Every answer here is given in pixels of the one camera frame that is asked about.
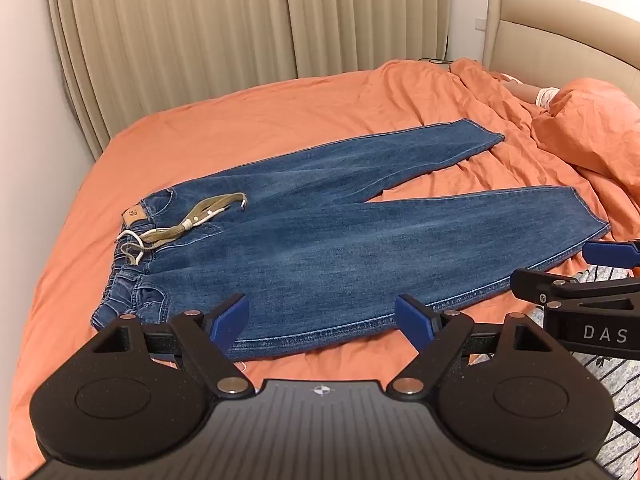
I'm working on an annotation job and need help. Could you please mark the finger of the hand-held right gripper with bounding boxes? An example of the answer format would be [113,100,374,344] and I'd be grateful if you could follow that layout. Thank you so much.
[510,269,640,313]
[582,240,640,265]

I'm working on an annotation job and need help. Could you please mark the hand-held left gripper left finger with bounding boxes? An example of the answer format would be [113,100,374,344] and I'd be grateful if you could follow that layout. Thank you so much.
[92,294,253,397]

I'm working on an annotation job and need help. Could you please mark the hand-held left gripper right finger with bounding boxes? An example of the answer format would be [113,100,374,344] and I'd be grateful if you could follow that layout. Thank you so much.
[392,294,547,397]

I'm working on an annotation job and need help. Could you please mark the blue denim pants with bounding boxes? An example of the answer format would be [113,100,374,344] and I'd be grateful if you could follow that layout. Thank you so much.
[90,119,612,362]

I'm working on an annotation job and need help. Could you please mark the person's patterned grey clothing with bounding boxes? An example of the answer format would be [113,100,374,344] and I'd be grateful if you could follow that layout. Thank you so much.
[470,264,640,480]

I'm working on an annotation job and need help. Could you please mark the olive fabric belt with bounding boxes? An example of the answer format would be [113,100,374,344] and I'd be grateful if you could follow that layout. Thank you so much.
[117,192,248,266]

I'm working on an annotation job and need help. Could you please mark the white cloth bundle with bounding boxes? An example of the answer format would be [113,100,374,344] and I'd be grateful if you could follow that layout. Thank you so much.
[504,74,562,109]

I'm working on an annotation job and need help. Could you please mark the orange duvet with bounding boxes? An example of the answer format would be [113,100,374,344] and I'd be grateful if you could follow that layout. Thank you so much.
[360,57,640,241]

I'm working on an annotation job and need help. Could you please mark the bed with orange sheet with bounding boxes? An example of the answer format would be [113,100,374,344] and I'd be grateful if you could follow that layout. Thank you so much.
[7,57,640,480]

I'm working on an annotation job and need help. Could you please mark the beige padded headboard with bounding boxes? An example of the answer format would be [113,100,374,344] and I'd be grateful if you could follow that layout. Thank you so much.
[482,0,640,92]

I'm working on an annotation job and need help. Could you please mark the beige pleated curtain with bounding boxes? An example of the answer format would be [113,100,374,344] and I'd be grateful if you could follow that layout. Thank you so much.
[282,0,453,81]
[44,0,297,162]

